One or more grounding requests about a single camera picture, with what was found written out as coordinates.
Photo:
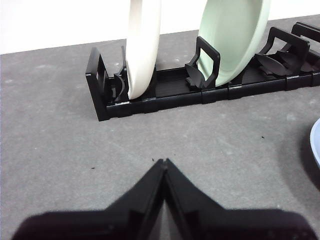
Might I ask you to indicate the black plate rack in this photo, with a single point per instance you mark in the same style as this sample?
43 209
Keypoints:
175 98

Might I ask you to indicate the blue plate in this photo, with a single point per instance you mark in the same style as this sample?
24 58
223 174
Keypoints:
316 142

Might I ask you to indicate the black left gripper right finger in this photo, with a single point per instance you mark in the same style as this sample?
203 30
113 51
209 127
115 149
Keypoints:
225 225

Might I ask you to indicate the light green plate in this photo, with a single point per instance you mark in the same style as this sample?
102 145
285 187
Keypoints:
237 42

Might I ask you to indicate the cream plate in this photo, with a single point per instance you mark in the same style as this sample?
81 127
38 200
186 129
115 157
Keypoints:
142 50

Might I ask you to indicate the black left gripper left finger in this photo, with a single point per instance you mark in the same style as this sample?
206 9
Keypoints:
100 225

